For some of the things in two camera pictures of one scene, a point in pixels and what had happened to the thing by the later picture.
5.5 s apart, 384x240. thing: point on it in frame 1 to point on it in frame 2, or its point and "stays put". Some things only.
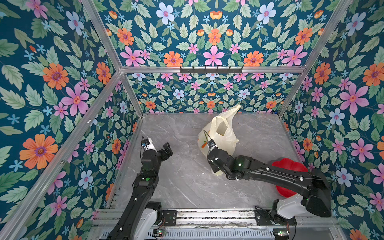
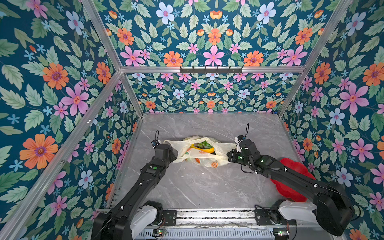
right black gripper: [213, 167] to [231, 158]
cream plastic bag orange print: [219, 136] to [185, 152]
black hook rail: [211, 70] stays put
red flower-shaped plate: [288, 164] stays put
